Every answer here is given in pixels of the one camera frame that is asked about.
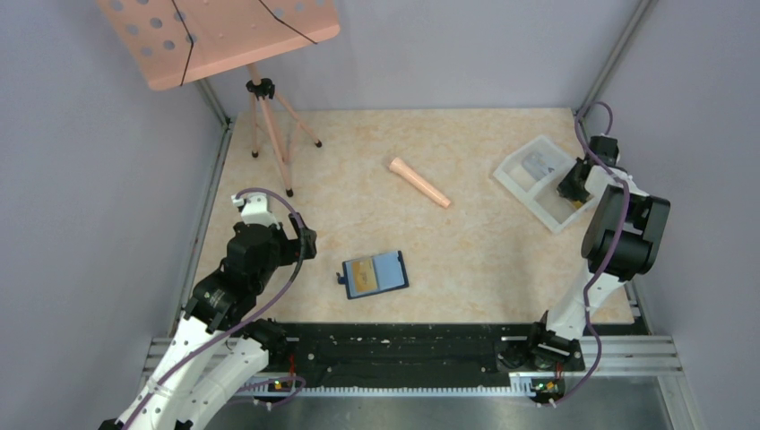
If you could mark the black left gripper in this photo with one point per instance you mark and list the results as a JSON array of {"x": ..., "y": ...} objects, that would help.
[{"x": 291, "y": 253}]

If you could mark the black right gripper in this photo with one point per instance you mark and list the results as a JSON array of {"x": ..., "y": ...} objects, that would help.
[{"x": 564, "y": 187}]

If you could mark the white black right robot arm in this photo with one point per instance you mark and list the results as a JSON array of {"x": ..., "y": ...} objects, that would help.
[{"x": 622, "y": 241}]

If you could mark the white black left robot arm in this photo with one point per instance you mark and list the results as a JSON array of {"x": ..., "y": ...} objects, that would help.
[{"x": 219, "y": 344}]

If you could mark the silver card in tray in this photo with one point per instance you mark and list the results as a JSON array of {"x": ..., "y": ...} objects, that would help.
[{"x": 539, "y": 164}]

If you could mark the white plastic divided tray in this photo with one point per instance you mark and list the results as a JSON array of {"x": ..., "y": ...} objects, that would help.
[{"x": 540, "y": 197}]

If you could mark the pink tapered stick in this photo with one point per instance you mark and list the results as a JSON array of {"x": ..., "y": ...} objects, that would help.
[{"x": 402, "y": 169}]

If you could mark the pink music stand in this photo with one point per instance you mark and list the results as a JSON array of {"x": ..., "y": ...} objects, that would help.
[{"x": 177, "y": 42}]

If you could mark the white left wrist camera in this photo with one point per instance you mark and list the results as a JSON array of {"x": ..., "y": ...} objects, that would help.
[{"x": 254, "y": 209}]

